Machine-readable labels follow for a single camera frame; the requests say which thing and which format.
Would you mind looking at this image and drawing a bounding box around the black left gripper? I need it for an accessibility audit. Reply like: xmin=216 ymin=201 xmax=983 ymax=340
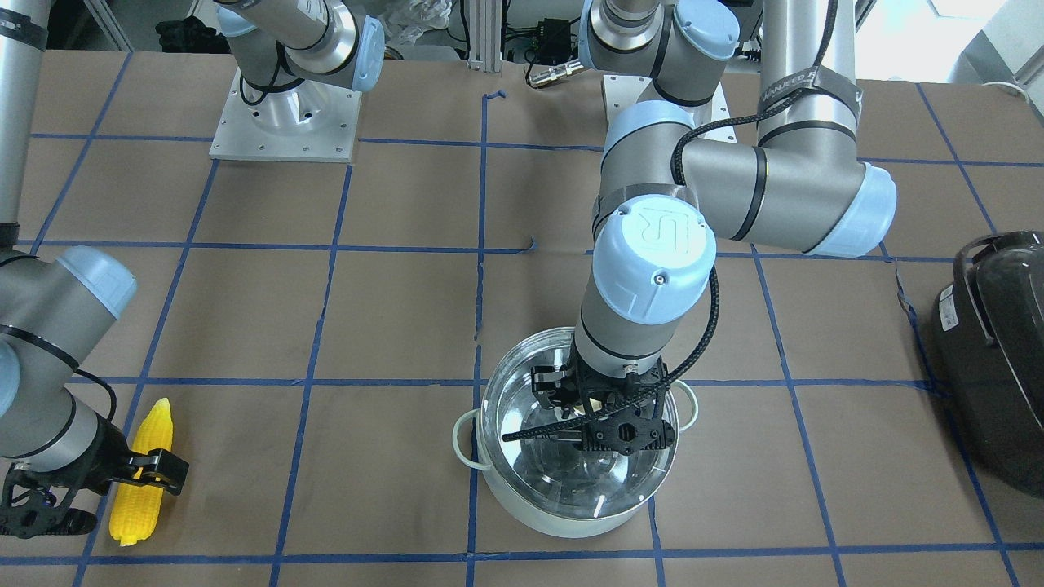
xmin=530 ymin=358 xmax=678 ymax=456

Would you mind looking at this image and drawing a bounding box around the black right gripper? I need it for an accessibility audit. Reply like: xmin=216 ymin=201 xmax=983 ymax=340
xmin=1 ymin=416 xmax=190 ymax=540

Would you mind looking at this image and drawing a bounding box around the yellow plastic corn cob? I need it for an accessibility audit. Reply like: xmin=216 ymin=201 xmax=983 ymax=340
xmin=109 ymin=398 xmax=175 ymax=547

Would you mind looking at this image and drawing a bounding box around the glass pot lid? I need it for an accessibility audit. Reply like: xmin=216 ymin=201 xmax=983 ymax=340
xmin=480 ymin=338 xmax=679 ymax=523

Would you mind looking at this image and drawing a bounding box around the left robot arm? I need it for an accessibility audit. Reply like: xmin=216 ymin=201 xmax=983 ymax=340
xmin=501 ymin=1 xmax=897 ymax=456

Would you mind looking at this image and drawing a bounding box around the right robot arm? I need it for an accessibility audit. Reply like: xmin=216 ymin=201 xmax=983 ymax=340
xmin=1 ymin=1 xmax=387 ymax=539

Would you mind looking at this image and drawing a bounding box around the pale green electric pot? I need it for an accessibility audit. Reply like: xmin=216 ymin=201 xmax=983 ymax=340
xmin=453 ymin=326 xmax=701 ymax=539

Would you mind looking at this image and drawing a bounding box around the black rice cooker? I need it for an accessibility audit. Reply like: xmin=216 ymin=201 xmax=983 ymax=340
xmin=931 ymin=230 xmax=1043 ymax=497

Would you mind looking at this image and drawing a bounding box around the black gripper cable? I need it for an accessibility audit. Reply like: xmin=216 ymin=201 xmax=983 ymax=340
xmin=502 ymin=0 xmax=841 ymax=445

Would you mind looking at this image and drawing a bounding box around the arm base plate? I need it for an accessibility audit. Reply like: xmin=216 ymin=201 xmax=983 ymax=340
xmin=603 ymin=74 xmax=730 ymax=152
xmin=209 ymin=71 xmax=363 ymax=164

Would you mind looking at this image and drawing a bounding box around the aluminium frame post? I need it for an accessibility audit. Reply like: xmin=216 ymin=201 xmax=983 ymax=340
xmin=462 ymin=0 xmax=505 ymax=75

